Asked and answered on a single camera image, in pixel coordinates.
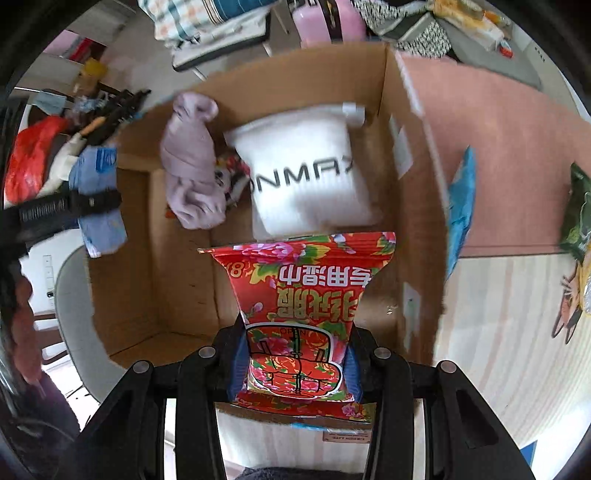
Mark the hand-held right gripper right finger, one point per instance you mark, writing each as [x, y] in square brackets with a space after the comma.
[354, 374]

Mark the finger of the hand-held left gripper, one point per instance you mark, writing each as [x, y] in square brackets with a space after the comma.
[55, 210]

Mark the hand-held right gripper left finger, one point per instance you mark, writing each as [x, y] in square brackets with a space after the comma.
[236, 367]

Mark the blue soft packet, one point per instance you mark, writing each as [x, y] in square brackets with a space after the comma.
[99, 175]

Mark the red floral wet wipes packet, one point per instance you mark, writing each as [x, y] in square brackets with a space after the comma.
[295, 295]

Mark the brown cardboard box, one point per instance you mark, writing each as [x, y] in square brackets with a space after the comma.
[184, 277]

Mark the person's left hand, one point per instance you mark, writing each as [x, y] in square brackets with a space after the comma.
[25, 332]

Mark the red plastic bag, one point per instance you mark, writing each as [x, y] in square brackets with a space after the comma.
[32, 157]

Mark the grey chair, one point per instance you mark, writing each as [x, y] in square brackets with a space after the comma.
[76, 323]

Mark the black tool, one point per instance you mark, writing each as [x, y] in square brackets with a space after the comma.
[117, 110]

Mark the dark fuzzy cloth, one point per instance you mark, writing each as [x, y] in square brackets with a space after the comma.
[286, 474]

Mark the lavender cloth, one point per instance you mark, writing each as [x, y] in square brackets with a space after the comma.
[189, 161]

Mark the yellow packet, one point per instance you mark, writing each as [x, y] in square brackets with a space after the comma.
[93, 71]

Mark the small colourful patterned pouch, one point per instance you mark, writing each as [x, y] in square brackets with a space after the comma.
[233, 177]

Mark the bright blue packet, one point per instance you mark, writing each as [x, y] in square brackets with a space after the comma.
[461, 198]

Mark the white printed cloth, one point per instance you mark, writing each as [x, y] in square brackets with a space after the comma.
[300, 152]

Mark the orange cartoon packet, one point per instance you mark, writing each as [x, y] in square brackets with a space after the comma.
[572, 304]

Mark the plaid bag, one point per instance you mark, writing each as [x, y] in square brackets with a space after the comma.
[198, 18]

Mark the pink mat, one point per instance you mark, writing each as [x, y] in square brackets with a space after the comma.
[508, 161]

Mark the green snack packet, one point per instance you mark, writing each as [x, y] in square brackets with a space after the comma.
[577, 217]

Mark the grey cloth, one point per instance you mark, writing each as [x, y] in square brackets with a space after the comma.
[489, 64]

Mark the black white patterned cloth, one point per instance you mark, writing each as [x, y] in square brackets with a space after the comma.
[420, 34]

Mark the pink container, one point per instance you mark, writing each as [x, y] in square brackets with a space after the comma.
[348, 18]

